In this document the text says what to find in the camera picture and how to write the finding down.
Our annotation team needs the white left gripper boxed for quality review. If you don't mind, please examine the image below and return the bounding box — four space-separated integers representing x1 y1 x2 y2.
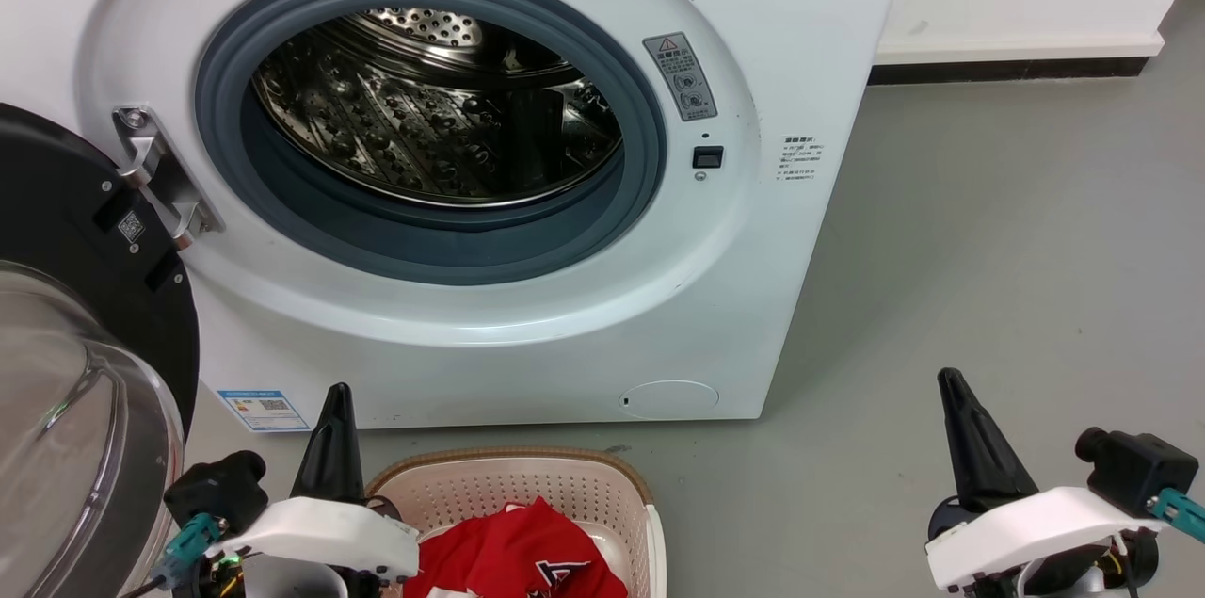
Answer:
201 383 423 598

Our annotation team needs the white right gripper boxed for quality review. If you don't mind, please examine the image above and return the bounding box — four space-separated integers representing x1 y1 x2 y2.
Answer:
924 368 1170 598

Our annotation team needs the red and white garment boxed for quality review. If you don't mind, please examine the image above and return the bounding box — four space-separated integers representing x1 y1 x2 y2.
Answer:
403 496 630 598

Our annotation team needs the beige perforated laundry basket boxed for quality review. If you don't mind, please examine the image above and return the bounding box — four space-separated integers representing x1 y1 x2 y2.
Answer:
364 446 668 598

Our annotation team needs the stainless steel washing machine drum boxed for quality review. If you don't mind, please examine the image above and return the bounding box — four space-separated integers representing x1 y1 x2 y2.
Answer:
251 7 625 209

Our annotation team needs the washing machine door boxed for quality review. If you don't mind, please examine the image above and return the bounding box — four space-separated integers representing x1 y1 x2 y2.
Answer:
0 102 201 598

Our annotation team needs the blue energy label sticker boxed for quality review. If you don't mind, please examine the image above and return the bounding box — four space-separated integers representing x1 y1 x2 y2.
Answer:
217 388 313 434

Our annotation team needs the grey rubber door gasket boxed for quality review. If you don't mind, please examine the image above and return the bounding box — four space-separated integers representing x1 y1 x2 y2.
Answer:
194 0 668 287

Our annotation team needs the white front-load washing machine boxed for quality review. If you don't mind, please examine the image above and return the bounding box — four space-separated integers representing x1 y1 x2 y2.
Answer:
0 0 915 430

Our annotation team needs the round filter access cover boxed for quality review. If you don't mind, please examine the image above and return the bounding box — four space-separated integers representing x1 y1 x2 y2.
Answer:
619 380 721 422

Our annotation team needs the silver metal door hinge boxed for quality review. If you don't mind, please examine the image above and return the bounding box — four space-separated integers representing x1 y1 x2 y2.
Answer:
111 105 226 251

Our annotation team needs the small printed text label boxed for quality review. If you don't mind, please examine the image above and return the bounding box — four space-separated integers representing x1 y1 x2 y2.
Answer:
777 136 828 186

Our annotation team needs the grey warning sticker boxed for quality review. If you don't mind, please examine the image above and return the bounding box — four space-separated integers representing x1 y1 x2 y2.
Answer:
643 32 719 122

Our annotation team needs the teal left camera connector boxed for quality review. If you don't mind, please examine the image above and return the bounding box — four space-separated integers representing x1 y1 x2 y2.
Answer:
158 512 226 587

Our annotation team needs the teal camera connector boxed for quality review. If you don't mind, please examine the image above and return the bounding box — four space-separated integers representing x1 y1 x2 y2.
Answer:
1146 487 1205 545
158 512 226 587

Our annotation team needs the teal right camera connector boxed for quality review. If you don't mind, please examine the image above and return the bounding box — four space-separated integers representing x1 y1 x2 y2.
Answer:
1146 487 1205 545

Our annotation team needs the black wall baseboard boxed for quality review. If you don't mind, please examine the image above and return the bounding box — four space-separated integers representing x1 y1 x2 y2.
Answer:
867 57 1152 88

